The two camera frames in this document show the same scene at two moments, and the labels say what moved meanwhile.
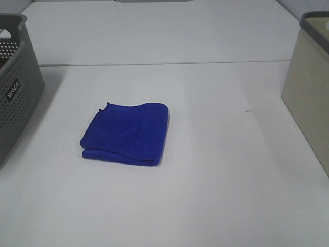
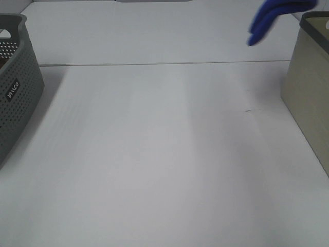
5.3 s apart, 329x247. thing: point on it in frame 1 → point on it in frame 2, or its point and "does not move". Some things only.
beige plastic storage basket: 306,88 does not move
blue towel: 136,134 → 270,10
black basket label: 12,90 does not move
